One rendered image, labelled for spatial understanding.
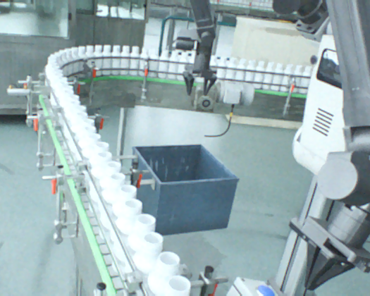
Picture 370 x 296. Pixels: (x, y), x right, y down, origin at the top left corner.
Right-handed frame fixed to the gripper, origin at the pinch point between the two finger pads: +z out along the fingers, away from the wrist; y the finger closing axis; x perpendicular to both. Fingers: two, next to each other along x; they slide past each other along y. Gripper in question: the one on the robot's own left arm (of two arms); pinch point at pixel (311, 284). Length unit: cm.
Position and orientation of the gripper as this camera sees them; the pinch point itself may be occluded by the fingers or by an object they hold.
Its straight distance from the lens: 72.6
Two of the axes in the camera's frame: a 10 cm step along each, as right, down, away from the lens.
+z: -4.4, 8.7, 2.4
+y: 3.5, 4.1, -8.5
